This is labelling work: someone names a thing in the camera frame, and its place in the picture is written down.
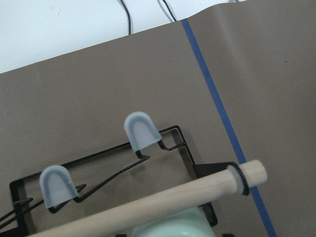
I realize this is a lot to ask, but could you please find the black wire cup rack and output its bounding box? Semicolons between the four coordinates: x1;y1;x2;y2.
0;110;245;237

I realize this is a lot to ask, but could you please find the light green cup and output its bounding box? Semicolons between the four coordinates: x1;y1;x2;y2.
132;207;215;237

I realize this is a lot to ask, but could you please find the wooden rack handle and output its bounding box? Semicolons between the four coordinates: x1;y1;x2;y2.
35;160;268;237

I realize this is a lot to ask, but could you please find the black cable on desk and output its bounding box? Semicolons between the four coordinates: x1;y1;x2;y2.
119;0;134;35

